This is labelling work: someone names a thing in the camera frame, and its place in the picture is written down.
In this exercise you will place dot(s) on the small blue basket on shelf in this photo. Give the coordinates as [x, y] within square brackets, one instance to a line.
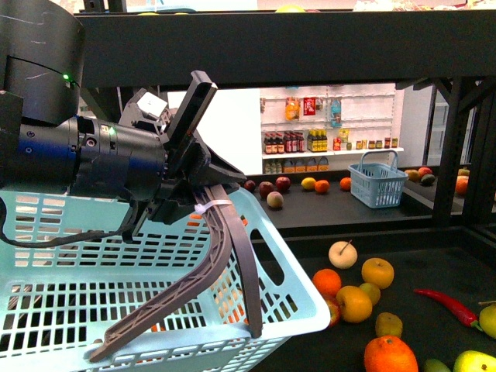
[377, 185]

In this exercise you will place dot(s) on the yellow-green pear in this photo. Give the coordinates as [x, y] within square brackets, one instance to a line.
[487, 318]

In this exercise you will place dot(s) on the black metal shelf upright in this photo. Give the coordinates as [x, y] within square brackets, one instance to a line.
[456, 126]

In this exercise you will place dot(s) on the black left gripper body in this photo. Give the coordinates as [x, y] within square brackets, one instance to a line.
[127, 162]

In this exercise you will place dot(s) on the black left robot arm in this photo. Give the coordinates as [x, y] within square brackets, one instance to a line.
[41, 73]

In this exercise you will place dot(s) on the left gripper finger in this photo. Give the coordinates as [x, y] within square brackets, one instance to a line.
[188, 157]
[212, 170]

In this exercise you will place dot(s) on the yellow-orange apple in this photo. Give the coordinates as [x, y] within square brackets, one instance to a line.
[378, 271]
[354, 304]

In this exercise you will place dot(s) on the yellow-orange apple front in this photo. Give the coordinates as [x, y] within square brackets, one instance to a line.
[354, 304]

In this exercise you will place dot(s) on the white pear with stem back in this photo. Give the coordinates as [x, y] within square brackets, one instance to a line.
[342, 254]

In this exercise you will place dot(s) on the red chili pepper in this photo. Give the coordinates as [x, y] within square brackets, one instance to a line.
[462, 313]

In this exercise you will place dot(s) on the red apple in cluster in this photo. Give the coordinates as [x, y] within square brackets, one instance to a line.
[334, 310]

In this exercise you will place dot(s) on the large orange front centre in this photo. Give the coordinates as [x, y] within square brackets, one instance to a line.
[389, 353]

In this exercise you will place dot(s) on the small orange tangerine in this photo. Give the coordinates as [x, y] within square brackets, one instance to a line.
[327, 282]

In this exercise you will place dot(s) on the green avocado beside orange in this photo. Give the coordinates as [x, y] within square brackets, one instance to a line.
[435, 365]

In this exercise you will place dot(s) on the grey-brown basket handle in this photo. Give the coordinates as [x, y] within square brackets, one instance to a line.
[227, 233]

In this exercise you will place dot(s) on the light teal plastic shopping basket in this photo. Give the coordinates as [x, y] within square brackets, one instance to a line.
[56, 303]

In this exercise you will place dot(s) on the yellow-orange apple back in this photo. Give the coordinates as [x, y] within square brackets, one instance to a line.
[378, 271]

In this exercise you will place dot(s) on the white retail shelf with bottles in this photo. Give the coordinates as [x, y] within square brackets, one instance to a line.
[327, 127]

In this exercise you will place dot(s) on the white zip tie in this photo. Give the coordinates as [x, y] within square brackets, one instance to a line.
[203, 208]

